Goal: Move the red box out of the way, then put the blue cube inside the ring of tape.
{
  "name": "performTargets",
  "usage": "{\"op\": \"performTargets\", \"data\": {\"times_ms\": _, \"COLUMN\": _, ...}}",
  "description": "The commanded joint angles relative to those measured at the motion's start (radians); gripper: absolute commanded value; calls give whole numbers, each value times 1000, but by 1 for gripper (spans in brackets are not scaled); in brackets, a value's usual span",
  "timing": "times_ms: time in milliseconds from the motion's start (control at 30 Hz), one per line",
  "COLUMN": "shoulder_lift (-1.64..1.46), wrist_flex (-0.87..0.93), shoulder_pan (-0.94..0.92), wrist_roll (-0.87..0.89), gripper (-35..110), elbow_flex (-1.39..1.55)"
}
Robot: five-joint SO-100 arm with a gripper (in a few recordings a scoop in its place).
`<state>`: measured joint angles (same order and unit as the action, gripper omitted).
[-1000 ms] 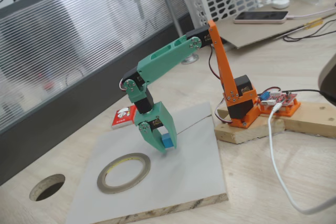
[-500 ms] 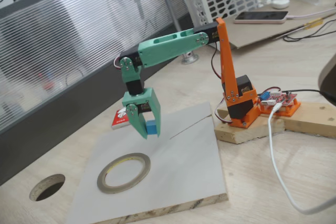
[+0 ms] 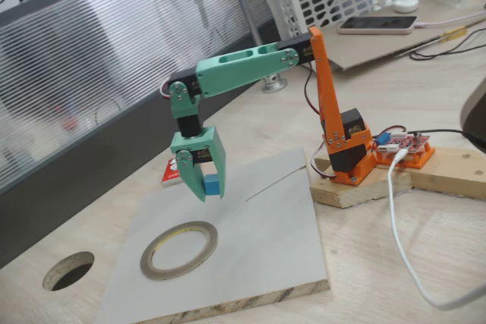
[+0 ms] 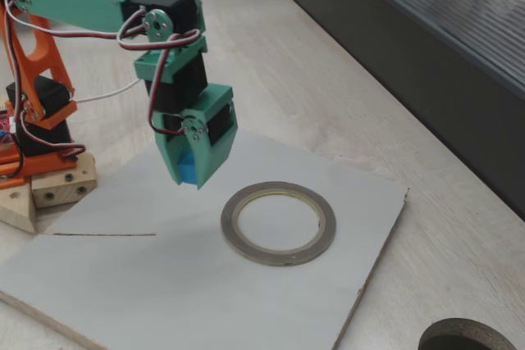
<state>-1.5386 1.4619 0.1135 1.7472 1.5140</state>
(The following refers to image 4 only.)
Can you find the green gripper black servo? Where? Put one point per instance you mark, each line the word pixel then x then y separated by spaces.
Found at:
pixel 216 101

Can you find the blue cube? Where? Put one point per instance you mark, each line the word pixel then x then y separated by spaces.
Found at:
pixel 188 171

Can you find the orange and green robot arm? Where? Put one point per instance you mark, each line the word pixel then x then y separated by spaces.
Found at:
pixel 74 10

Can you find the wooden base block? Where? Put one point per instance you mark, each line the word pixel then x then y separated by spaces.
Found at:
pixel 61 186

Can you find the light grey board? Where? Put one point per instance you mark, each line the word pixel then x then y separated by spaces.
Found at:
pixel 246 305

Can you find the wooden wedge block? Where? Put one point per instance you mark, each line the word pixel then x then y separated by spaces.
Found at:
pixel 18 210

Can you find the red controller circuit board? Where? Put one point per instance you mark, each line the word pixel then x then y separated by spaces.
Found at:
pixel 3 124

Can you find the ribbed translucent partition panel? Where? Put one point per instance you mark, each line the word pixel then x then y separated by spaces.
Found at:
pixel 410 38

